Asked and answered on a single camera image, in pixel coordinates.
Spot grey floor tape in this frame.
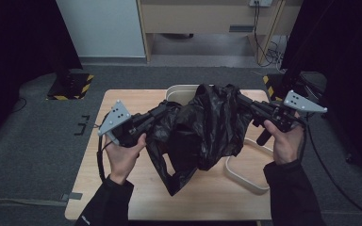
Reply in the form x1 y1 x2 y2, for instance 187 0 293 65
60 191 84 202

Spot black curtain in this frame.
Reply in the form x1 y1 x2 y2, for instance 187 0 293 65
0 0 83 144
280 0 362 178

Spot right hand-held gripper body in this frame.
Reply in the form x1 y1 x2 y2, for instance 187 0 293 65
252 89 328 147

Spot white partition panel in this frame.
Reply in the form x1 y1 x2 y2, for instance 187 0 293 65
56 0 146 58

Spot black plastic trash bag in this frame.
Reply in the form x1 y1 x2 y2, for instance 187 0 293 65
145 83 255 198

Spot right hand-held gripper cable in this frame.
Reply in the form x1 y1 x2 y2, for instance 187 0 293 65
304 117 362 222

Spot wall power outlet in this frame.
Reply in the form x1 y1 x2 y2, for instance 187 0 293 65
248 0 274 8

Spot person's right hand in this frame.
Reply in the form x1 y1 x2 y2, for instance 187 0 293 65
263 119 306 166

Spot light wooden desk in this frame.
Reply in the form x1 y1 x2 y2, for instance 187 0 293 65
136 0 304 64

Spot person's left hand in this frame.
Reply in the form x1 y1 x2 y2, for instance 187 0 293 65
104 133 147 186

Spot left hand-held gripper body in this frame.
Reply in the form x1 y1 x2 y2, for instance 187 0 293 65
97 99 149 149

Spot hand-held gripper cable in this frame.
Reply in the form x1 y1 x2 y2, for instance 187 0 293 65
304 117 362 222
95 134 108 184

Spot striped black stand base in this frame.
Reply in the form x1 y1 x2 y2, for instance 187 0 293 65
45 71 95 102
261 71 328 102

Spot white face trash bin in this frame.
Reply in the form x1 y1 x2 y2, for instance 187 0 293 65
164 84 203 106

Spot left hand-held gripper cable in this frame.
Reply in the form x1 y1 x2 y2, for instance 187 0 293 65
95 134 108 184

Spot black power cable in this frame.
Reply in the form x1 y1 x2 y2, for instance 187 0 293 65
253 1 286 68

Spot beige square bin rim ring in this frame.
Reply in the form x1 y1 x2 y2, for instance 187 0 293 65
223 137 275 195

